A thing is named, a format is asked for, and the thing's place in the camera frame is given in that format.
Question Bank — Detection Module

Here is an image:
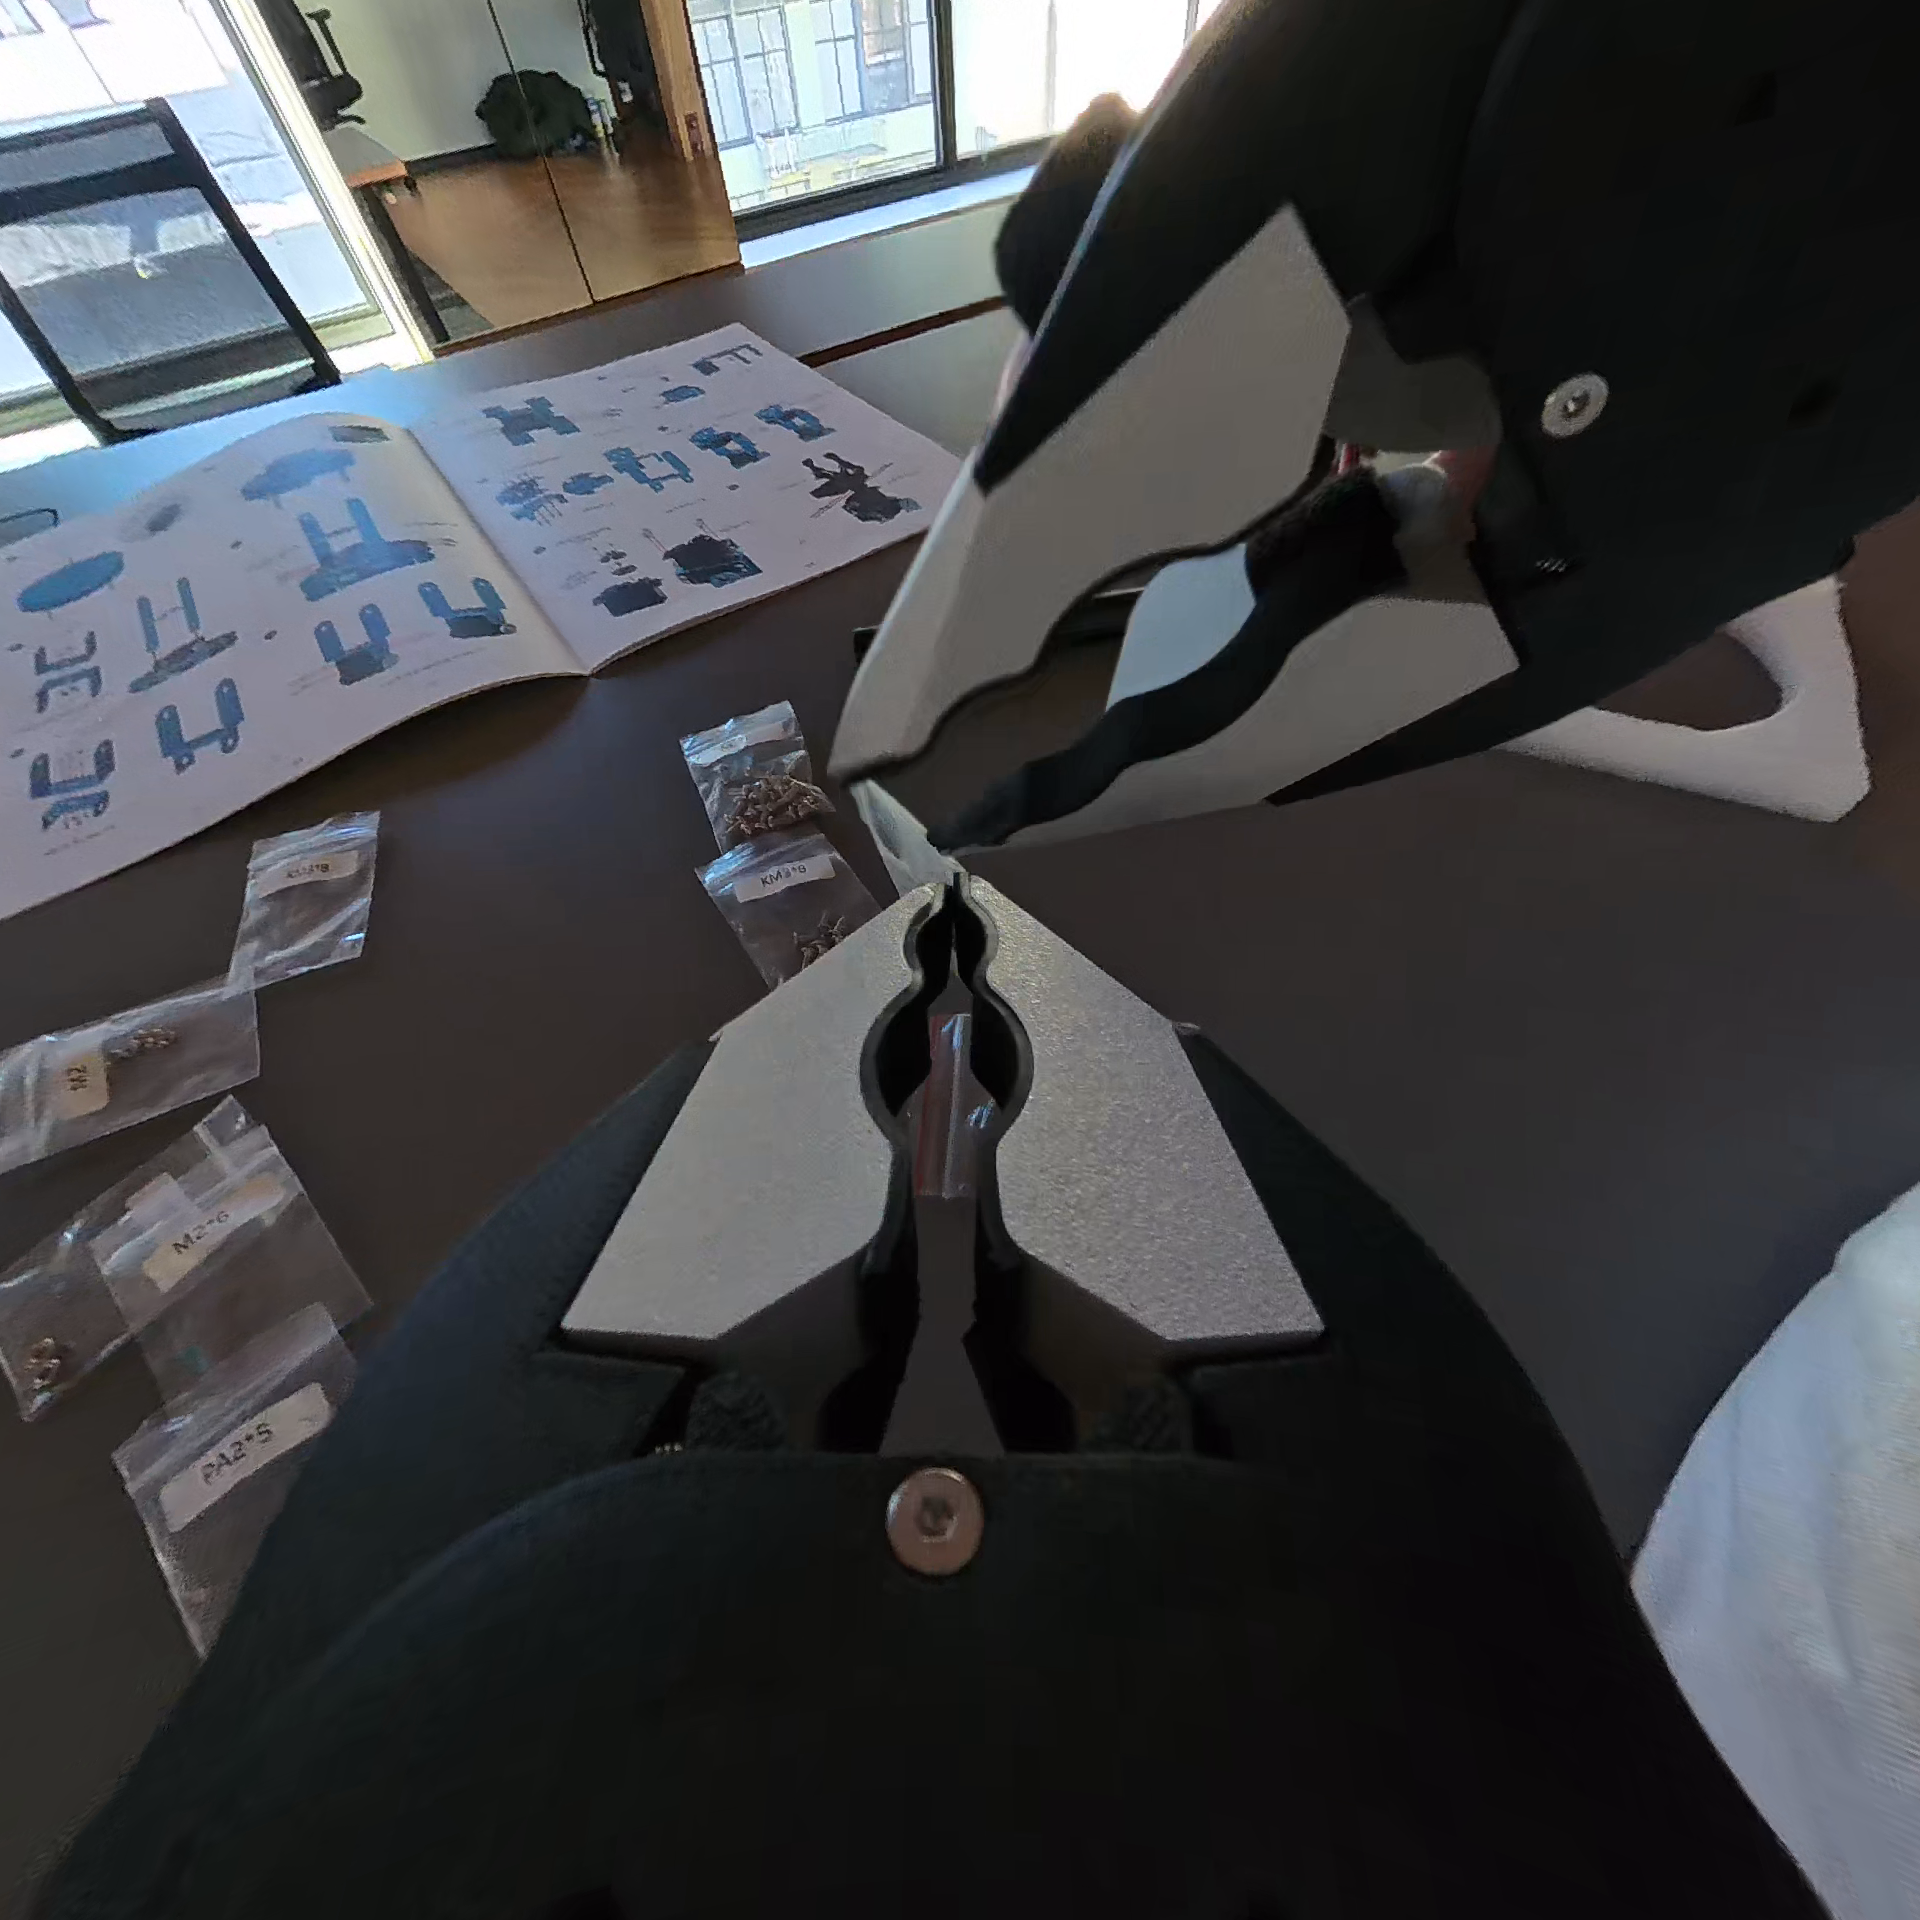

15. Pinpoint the dark desk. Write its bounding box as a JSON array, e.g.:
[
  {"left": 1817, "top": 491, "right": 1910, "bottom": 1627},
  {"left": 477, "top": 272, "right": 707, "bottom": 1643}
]
[{"left": 0, "top": 222, "right": 1920, "bottom": 1920}]

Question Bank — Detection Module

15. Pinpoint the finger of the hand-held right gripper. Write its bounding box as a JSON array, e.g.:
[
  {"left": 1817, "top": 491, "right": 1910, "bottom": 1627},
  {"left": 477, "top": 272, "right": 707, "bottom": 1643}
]
[
  {"left": 927, "top": 544, "right": 1521, "bottom": 854},
  {"left": 828, "top": 204, "right": 1356, "bottom": 784}
]

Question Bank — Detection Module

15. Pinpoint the scatter of small parts bags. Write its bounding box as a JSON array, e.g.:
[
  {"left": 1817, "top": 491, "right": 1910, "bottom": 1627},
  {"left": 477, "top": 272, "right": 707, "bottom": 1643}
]
[{"left": 0, "top": 701, "right": 890, "bottom": 1660}]

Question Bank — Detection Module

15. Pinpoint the large glass window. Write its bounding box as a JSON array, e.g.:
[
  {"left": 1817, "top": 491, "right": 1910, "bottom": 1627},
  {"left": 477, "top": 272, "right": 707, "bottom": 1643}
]
[{"left": 0, "top": 0, "right": 401, "bottom": 441}]

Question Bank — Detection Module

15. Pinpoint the small wood-edged table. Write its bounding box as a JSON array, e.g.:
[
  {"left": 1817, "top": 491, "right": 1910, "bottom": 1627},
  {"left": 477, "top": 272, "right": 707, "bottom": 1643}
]
[{"left": 346, "top": 145, "right": 453, "bottom": 348}]

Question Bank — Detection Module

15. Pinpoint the black mesh office chair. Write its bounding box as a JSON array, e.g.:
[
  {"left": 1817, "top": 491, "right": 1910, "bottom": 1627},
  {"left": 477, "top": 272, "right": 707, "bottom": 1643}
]
[{"left": 0, "top": 95, "right": 346, "bottom": 447}]

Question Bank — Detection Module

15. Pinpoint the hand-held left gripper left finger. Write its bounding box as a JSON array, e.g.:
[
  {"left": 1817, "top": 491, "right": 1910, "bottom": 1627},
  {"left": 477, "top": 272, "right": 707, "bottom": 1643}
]
[{"left": 563, "top": 883, "right": 945, "bottom": 1453}]

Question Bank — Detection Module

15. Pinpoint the black backpack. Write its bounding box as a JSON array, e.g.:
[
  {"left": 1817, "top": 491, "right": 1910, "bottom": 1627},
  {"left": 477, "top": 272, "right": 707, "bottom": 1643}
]
[{"left": 476, "top": 65, "right": 605, "bottom": 159}]

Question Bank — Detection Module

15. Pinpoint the open instruction booklet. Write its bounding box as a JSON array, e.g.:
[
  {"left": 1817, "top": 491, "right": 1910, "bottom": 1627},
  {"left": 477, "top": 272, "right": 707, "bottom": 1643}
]
[{"left": 0, "top": 319, "right": 966, "bottom": 921}]

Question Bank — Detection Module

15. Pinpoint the clear bag with red parts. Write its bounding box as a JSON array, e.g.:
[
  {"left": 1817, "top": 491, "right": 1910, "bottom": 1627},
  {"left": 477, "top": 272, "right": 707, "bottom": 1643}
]
[{"left": 857, "top": 784, "right": 1004, "bottom": 1204}]

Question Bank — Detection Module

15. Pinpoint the white foam square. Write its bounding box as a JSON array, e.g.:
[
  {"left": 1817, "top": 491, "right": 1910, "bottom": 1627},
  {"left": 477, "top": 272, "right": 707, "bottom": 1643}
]
[{"left": 1497, "top": 576, "right": 1874, "bottom": 825}]

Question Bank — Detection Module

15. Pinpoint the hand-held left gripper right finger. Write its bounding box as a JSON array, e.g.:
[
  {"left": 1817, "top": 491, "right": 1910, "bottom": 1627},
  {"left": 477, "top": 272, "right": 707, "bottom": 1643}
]
[{"left": 959, "top": 875, "right": 1327, "bottom": 1453}]

